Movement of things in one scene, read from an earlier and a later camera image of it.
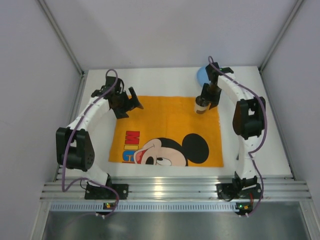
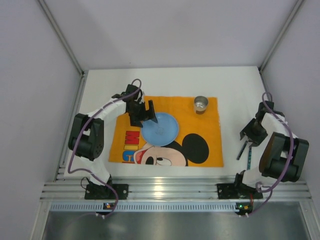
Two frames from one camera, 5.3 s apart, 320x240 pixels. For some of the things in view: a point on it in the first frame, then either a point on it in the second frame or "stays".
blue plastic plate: [202, 76] → [162, 133]
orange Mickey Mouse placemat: [168, 131] stays
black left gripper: [125, 104] → [141, 113]
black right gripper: [210, 94] → [251, 136]
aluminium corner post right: [299, 3] stays
